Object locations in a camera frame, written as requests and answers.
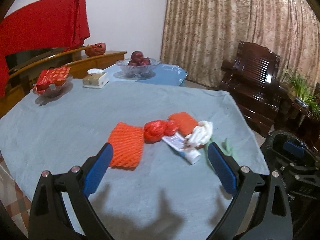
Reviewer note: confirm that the orange foam fruit net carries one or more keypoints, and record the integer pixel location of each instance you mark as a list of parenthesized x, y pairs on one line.
[(127, 143)]

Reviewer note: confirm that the white tissue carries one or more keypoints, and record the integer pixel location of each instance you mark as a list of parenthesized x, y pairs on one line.
[(200, 135)]

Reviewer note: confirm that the grey-blue table cloth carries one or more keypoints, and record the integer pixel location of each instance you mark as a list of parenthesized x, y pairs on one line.
[(161, 196)]

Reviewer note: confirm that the green potted plant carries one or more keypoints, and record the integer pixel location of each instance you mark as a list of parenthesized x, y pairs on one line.
[(302, 91)]

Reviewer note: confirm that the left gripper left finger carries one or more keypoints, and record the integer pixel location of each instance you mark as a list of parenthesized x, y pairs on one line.
[(48, 215)]

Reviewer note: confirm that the red-brown bag on bench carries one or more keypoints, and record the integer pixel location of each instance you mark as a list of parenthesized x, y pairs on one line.
[(95, 49)]

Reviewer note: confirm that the beige patterned curtain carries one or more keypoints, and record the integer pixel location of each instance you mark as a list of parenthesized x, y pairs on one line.
[(199, 34)]

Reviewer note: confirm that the dark red apples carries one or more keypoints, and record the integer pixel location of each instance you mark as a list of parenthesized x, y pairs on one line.
[(138, 59)]

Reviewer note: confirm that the black trash bin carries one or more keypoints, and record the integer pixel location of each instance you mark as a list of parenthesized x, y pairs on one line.
[(305, 222)]

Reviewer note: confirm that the dark wooden armchair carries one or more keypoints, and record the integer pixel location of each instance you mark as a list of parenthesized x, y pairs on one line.
[(252, 82)]

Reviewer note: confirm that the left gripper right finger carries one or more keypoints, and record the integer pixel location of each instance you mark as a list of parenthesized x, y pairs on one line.
[(259, 208)]

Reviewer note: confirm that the glass fruit bowl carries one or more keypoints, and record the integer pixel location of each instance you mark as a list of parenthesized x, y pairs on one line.
[(137, 71)]

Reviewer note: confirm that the red snack packet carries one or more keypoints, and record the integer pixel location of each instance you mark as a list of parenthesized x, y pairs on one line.
[(55, 76)]

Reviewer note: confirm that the green plastic bag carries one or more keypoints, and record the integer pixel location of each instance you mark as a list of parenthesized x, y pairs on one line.
[(225, 149)]

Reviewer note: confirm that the tissue box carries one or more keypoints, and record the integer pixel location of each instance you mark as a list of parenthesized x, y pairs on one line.
[(95, 78)]

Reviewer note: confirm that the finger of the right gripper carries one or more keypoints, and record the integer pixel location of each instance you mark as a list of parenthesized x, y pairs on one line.
[(295, 150)]

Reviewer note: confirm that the red cloth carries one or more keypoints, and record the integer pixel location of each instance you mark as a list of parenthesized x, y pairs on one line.
[(40, 25)]

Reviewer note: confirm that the red plastic bag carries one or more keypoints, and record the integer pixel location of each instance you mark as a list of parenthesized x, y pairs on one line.
[(154, 131)]

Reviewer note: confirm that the small glass dish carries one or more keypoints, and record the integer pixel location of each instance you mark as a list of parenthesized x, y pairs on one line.
[(54, 91)]

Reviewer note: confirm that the white toothpaste tube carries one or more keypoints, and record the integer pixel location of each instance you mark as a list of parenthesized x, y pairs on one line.
[(177, 143)]

